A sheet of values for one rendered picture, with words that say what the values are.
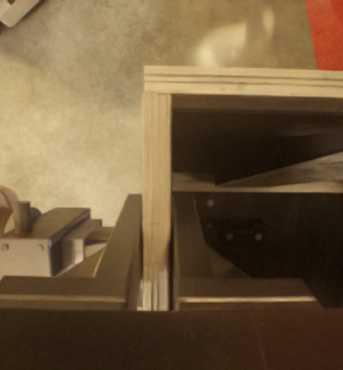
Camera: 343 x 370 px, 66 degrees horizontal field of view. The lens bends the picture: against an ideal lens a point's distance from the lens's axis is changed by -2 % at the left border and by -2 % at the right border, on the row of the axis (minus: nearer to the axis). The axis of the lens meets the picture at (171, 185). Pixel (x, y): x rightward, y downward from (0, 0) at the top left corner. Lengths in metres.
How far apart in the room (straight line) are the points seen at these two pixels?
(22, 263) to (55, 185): 0.90
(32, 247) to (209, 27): 1.04
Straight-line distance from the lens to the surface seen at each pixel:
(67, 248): 0.29
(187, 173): 0.90
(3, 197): 0.51
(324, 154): 0.31
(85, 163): 1.12
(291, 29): 1.26
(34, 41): 1.25
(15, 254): 0.28
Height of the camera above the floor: 1.07
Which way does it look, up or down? 82 degrees down
